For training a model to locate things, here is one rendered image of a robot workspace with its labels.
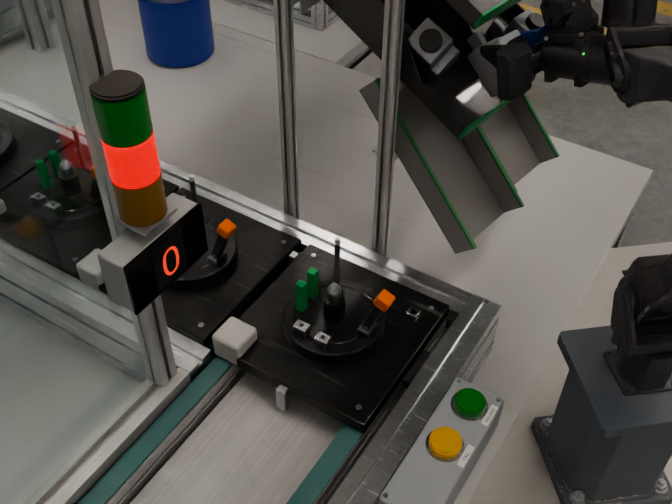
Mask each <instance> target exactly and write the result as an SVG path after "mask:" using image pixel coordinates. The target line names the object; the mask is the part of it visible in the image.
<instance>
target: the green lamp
mask: <svg viewBox="0 0 672 504"><path fill-rule="evenodd" d="M90 96H91V100H92V104H93V108H94V112H95V116H96V121H97V125H98V129H99V133H100V137H101V139H102V141H103V142H104V143H105V144H107V145H110V146H112V147H117V148H128V147H133V146H137V145H139V144H141V143H143V142H145V141H146V140H147V139H149V138H150V136H151V135H152V133H153V125H152V120H151V114H150V109H149V103H148V98H147V92H146V87H144V89H143V90H142V91H141V92H140V93H139V94H138V95H137V96H135V97H134V98H131V99H129V100H126V101H121V102H105V101H101V100H99V99H96V98H94V97H93V96H92V95H91V94H90Z"/></svg>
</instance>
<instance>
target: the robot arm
mask: <svg viewBox="0 0 672 504"><path fill-rule="evenodd" d="M657 2H658V0H604V1H603V11H602V21H601V24H598V16H599V15H598V14H597V13H596V11H595V10H594V9H593V8H592V5H591V1H590V0H542V3H541V5H540V9H541V13H542V17H543V21H544V24H545V25H544V26H543V27H542V28H539V29H534V30H528V31H522V32H519V33H520V34H521V35H519V36H517V37H515V38H513V39H512V40H510V41H509V42H508V43H507V44H506V45H485V46H481V47H480V54H481V55H482V56H483V57H484V58H485V59H486V60H487V61H488V62H490V63H491V64H492V65H493V66H494V67H495V68H496V69H497V89H498V97H499V98H500V99H503V100H509V101H512V100H514V99H515V98H517V97H519V96H521V95H522V94H524V93H526V92H527V91H528V90H530V89H531V87H532V81H534V79H535V76H536V74H537V73H539V72H541V71H544V82H550V83H552V82H554V81H555V80H557V79H559V78H563V79H569V80H574V87H580V88H582V87H583V86H585V85H587V84H588V83H595V84H601V85H607V86H611V87H612V89H613V91H614V92H615V93H617V97H618V98H619V100H620V101H622V102H623V103H626V107H628V108H630V107H633V106H635V105H638V104H640V103H643V102H652V101H670V102H672V23H671V24H660V23H657V22H655V18H656V10H657ZM603 26H604V27H607V33H606V34H604V27H603ZM523 38H524V39H526V40H527V41H528V42H529V44H530V46H531V48H530V46H529V45H528V44H526V43H523ZM657 46H666V47H657ZM531 49H532V52H531ZM622 274H623V275H624V276H623V277H622V278H621V280H620V281H619V283H618V286H617V288H616V289H615V292H614V297H613V306H612V314H611V328H612V330H613V332H614V333H613V336H612V338H611V341H612V343H613V344H614V345H616V346H617V349H612V350H605V351H604V353H603V356H604V358H605V360H606V362H607V364H608V366H609V368H610V370H611V372H612V374H613V376H614V378H615V380H616V382H617V384H618V386H619V388H620V390H621V392H622V394H623V395H625V396H633V395H640V394H648V393H656V392H664V391H671V390H672V376H671V372H672V253H671V254H666V255H654V256H642V257H638V258H637V259H635V260H634V261H633V262H632V264H631V265H630V267H629V268H628V269H627V270H622Z"/></svg>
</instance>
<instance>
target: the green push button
mask: <svg viewBox="0 0 672 504"><path fill-rule="evenodd" d="M485 406H486V399H485V397H484V395H483V394H482V393H481V392H480V391H478V390H476V389H473V388H464V389H461V390H459V391H458V392H457V393H456V395H455V398H454V407H455V409H456V410H457V412H458V413H460V414H461V415H463V416H465V417H470V418H473V417H477V416H480V415H481V414H482V413H483V412H484V410H485Z"/></svg>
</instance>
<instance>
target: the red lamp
mask: <svg viewBox="0 0 672 504"><path fill-rule="evenodd" d="M101 141H102V139H101ZM102 146H103V150H104V154H105V158H106V162H107V166H108V171H109V175H110V179H111V181H112V182H113V183H114V184H115V185H116V186H118V187H121V188H125V189H139V188H143V187H146V186H148V185H150V184H152V183H153V182H155V181H156V180H157V179H158V177H159V176H160V173H161V169H160V164H159V158H158V153H157V147H156V142H155V136H154V131H153V133H152V135H151V136H150V138H149V139H147V140H146V141H145V142H143V143H141V144H139V145H137V146H133V147H128V148H117V147H112V146H110V145H107V144H105V143H104V142H103V141H102Z"/></svg>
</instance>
